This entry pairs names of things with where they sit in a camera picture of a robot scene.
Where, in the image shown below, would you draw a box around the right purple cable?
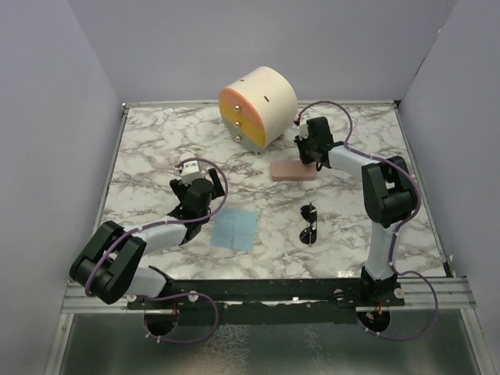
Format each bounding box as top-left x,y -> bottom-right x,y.
295,100 -> 439,340

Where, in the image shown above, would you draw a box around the light blue cleaning cloth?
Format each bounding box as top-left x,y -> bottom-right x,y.
210,208 -> 258,252

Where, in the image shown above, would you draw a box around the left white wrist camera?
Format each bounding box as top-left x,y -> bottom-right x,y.
176,160 -> 203,185

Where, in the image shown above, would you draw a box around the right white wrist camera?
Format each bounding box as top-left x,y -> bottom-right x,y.
294,113 -> 310,127

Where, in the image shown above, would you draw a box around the pink glasses case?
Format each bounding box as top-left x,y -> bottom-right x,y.
270,160 -> 317,181

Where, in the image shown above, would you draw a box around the round cream drawer cabinet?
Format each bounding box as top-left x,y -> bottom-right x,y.
218,66 -> 298,153

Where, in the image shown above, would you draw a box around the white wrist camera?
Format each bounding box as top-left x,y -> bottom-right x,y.
176,160 -> 203,185
294,113 -> 310,127

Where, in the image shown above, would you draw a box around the black sunglasses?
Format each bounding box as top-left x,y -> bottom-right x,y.
299,202 -> 317,246

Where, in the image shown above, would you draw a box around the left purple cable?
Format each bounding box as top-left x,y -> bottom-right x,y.
84,159 -> 230,345

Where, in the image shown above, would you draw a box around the purple cable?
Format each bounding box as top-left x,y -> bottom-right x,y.
295,100 -> 439,340
84,159 -> 230,345

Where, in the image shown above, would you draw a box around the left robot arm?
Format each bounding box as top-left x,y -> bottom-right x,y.
69,159 -> 228,309

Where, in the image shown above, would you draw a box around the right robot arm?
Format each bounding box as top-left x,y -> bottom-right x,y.
295,116 -> 421,305

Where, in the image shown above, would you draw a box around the aluminium front rail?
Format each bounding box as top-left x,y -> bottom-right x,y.
60,277 -> 477,314

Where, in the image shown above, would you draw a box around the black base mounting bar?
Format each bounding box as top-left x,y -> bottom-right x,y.
127,273 -> 404,326

